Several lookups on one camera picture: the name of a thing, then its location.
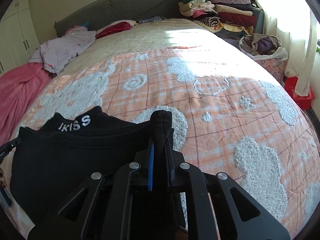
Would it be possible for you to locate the cream curtain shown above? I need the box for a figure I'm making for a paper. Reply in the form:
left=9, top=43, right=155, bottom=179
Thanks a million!
left=246, top=0, right=320, bottom=97

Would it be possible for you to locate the white bag of clothes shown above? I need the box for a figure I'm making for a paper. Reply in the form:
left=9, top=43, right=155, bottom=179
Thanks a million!
left=238, top=32, right=289, bottom=61

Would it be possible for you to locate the white wardrobe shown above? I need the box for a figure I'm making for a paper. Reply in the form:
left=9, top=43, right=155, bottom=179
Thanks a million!
left=0, top=0, right=40, bottom=75

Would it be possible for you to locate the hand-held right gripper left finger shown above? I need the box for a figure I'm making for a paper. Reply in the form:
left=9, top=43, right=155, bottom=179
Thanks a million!
left=27, top=137, right=156, bottom=240

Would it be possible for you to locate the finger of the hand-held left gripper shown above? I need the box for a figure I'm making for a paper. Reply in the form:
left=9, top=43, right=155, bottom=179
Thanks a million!
left=0, top=137, right=22, bottom=159

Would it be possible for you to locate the grey bedside stand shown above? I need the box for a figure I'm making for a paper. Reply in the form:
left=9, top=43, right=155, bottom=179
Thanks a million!
left=252, top=7, right=265, bottom=35

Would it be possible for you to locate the floral storage box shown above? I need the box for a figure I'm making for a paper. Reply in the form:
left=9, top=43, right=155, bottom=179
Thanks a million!
left=257, top=56, right=285, bottom=83

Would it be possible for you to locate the person's left hand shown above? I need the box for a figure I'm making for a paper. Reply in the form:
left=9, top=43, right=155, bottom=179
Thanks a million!
left=0, top=166, right=7, bottom=189

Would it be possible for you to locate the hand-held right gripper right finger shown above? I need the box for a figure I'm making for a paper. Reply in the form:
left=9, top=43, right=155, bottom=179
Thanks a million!
left=165, top=130, right=292, bottom=240

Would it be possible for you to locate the red cushion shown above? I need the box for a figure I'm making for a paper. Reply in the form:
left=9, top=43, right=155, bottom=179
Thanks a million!
left=96, top=21, right=137, bottom=39

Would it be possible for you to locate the pink blanket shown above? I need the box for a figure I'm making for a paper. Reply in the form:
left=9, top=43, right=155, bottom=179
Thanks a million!
left=0, top=62, right=53, bottom=145

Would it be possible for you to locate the black shirt with orange patches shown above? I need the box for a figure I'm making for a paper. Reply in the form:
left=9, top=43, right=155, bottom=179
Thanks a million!
left=9, top=106, right=189, bottom=240

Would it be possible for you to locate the blue patterned cloth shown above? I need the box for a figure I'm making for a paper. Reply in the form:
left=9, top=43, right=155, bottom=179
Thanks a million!
left=137, top=16, right=167, bottom=25

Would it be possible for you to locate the grey padded headboard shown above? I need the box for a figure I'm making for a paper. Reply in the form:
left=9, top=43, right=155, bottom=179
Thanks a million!
left=54, top=0, right=184, bottom=38

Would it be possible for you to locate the beige quilt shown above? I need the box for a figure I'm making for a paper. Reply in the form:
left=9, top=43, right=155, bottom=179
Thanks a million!
left=56, top=17, right=253, bottom=80

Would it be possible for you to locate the red box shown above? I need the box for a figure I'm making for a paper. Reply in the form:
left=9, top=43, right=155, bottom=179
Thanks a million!
left=284, top=76, right=315, bottom=110

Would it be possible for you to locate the lilac garment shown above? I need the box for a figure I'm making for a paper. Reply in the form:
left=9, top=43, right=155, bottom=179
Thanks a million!
left=27, top=27, right=97, bottom=75

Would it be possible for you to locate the pile of folded clothes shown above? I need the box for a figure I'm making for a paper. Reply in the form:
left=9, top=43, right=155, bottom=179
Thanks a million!
left=178, top=0, right=258, bottom=34

